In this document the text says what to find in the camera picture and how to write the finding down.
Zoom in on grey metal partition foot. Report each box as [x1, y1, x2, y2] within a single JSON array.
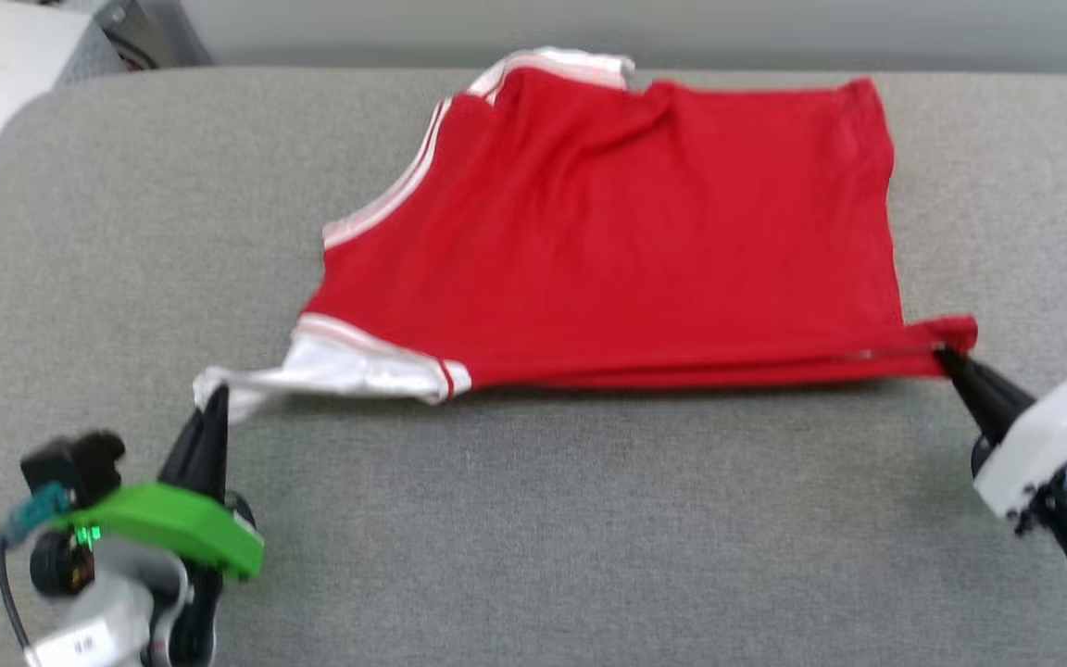
[[94, 0, 215, 71]]

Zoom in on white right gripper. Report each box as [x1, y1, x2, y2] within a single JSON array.
[[935, 346, 1067, 520]]

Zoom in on left teal plug black cable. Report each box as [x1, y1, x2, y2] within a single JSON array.
[[0, 482, 73, 654]]

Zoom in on grey fabric sofa seat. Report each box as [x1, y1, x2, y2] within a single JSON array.
[[0, 65, 1067, 667]]

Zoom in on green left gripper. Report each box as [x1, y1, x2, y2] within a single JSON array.
[[31, 384, 264, 598]]

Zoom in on white metal equipment box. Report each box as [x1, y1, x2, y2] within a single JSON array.
[[0, 0, 129, 262]]

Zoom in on white partition panel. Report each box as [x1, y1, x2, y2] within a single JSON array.
[[177, 0, 1067, 77]]

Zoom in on red and white garment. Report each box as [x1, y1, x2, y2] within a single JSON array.
[[193, 46, 979, 425]]

